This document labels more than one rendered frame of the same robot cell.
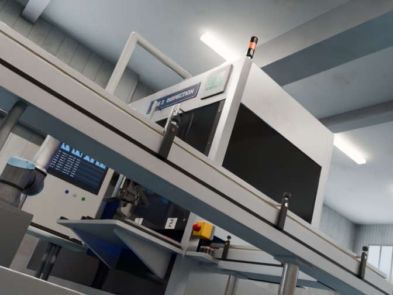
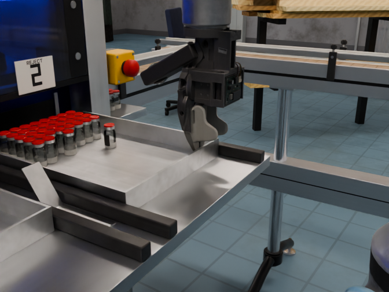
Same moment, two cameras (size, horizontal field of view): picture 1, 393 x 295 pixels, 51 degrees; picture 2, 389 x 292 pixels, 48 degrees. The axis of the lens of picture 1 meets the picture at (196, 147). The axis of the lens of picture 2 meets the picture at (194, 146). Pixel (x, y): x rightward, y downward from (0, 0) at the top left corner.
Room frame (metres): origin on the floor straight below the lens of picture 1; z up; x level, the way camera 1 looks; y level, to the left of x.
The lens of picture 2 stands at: (2.26, 0.85, 1.18)
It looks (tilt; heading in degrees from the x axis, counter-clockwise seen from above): 20 degrees down; 245
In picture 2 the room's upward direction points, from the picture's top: straight up
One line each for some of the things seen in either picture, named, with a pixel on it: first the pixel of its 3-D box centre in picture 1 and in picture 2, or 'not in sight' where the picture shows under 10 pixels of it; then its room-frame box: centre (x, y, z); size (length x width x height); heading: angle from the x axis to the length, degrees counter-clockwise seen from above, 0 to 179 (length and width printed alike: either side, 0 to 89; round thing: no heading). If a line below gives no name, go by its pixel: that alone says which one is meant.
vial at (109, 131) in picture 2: not in sight; (110, 136); (2.08, 0.07, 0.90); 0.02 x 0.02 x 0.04
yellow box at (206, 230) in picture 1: (203, 230); (114, 66); (2.00, -0.16, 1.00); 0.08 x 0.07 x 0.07; 124
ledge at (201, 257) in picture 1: (204, 258); (109, 113); (2.01, -0.21, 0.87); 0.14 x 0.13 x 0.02; 124
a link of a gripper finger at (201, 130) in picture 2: (121, 211); (202, 132); (1.96, 0.24, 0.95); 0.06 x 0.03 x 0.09; 124
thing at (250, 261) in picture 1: (262, 259); (142, 72); (1.84, -0.44, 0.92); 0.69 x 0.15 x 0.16; 34
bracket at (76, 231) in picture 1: (93, 248); not in sight; (2.44, 0.38, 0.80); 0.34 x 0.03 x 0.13; 124
